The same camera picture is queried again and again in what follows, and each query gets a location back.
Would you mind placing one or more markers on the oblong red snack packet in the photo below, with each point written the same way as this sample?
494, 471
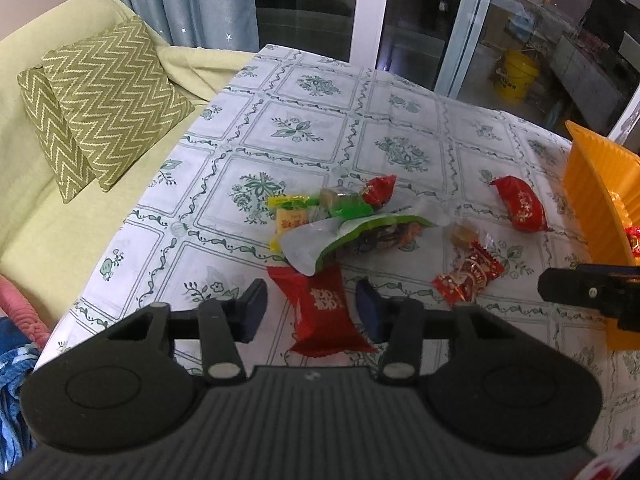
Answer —
522, 205

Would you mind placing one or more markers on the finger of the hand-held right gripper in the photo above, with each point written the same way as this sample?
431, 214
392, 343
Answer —
575, 285

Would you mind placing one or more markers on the brown candy in clear wrapper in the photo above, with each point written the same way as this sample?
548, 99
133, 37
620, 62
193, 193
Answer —
334, 196

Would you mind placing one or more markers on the large red snack packet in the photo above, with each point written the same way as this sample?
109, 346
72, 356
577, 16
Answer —
320, 310

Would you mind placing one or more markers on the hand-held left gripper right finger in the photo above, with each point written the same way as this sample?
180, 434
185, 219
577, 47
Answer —
369, 310

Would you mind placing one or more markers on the red foil wrapped candy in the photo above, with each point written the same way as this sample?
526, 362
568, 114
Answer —
380, 190

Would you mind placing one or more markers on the red gold foil candy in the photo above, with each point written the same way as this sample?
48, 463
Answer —
634, 242

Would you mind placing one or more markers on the green wrapped candy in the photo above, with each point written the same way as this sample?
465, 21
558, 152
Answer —
350, 206

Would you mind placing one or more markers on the red patterned twisted candy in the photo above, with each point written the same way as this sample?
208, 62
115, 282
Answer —
470, 275

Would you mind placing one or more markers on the green white snack pouch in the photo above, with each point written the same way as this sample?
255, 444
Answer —
320, 242

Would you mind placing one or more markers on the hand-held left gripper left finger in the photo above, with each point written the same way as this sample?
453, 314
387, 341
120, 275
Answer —
254, 310

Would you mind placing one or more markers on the white framed glass sliding door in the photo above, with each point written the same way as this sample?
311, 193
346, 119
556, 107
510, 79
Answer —
370, 10

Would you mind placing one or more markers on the small brown wrapped candy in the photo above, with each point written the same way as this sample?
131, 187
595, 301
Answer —
465, 235

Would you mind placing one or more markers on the green zigzag cushion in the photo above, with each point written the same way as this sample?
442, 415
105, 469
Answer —
50, 130
120, 100

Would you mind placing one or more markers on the grey blue curtain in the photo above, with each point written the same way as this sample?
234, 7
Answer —
175, 0

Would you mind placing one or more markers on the orange ribbed plastic tray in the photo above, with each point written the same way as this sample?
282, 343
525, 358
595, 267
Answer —
590, 185

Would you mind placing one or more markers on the blue patterned cloth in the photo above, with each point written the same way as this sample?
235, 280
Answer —
12, 385

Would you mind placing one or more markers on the yellow plastic bucket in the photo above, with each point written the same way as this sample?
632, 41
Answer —
515, 77

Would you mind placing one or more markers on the pale green sofa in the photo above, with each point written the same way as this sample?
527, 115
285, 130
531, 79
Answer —
30, 185

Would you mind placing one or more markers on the yellow candy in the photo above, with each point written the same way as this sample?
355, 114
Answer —
292, 220

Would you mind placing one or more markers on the pink cloth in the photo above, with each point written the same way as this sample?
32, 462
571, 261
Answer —
20, 305

